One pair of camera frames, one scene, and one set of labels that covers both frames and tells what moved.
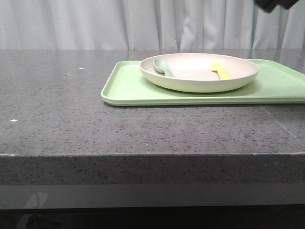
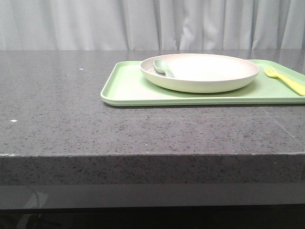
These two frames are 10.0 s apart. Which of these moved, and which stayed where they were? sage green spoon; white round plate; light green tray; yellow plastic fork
Moved: yellow plastic fork
Stayed: white round plate; sage green spoon; light green tray
